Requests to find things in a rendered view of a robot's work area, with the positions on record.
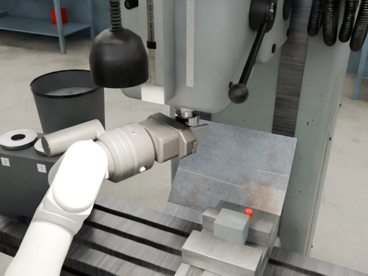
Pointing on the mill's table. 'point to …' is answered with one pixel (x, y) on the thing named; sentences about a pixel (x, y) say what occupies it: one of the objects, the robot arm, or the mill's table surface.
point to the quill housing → (203, 51)
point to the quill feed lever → (259, 15)
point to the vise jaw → (221, 255)
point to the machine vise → (270, 234)
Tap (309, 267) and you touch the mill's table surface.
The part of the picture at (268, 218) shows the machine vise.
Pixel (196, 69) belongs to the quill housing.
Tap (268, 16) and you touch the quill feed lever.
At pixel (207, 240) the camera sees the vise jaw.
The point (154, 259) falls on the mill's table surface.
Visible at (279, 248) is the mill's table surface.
